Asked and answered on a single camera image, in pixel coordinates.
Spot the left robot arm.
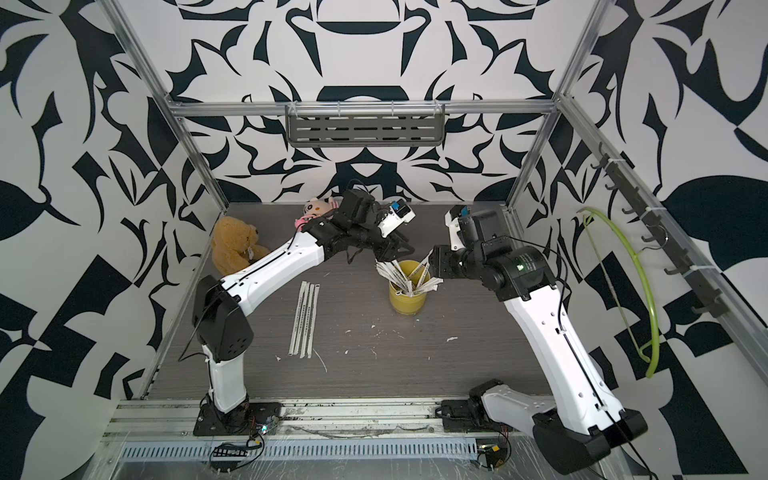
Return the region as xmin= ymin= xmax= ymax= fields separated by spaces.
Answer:
xmin=193 ymin=189 xmax=415 ymax=437

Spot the grey slotted wall shelf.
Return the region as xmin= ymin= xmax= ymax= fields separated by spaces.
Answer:
xmin=285 ymin=102 xmax=446 ymax=148

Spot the white cable duct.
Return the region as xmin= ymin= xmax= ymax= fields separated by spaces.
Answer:
xmin=120 ymin=438 xmax=479 ymax=462

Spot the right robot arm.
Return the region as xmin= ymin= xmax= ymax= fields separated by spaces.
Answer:
xmin=429 ymin=205 xmax=648 ymax=475

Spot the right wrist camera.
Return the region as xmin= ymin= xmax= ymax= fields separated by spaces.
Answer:
xmin=444 ymin=205 xmax=470 ymax=251

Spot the yellow plastic cup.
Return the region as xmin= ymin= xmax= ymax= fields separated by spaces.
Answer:
xmin=389 ymin=260 xmax=431 ymax=315

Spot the green plastic hanger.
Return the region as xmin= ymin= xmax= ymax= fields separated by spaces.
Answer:
xmin=577 ymin=206 xmax=661 ymax=379

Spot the brown teddy bear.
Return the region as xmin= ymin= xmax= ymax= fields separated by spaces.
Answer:
xmin=211 ymin=216 xmax=270 ymax=276

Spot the bundle of wrapped straws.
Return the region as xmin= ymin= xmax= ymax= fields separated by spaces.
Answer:
xmin=375 ymin=257 xmax=443 ymax=297

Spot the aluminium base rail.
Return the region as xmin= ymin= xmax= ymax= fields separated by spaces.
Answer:
xmin=101 ymin=397 xmax=524 ymax=442

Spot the white straw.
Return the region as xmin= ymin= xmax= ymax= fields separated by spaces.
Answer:
xmin=299 ymin=284 xmax=316 ymax=358
xmin=291 ymin=281 xmax=312 ymax=355
xmin=306 ymin=284 xmax=320 ymax=359
xmin=288 ymin=281 xmax=307 ymax=356

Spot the pink alarm clock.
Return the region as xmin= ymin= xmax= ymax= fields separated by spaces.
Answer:
xmin=294 ymin=215 xmax=317 ymax=232

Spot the black wall hook rail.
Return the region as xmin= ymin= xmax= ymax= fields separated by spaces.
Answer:
xmin=593 ymin=143 xmax=730 ymax=318

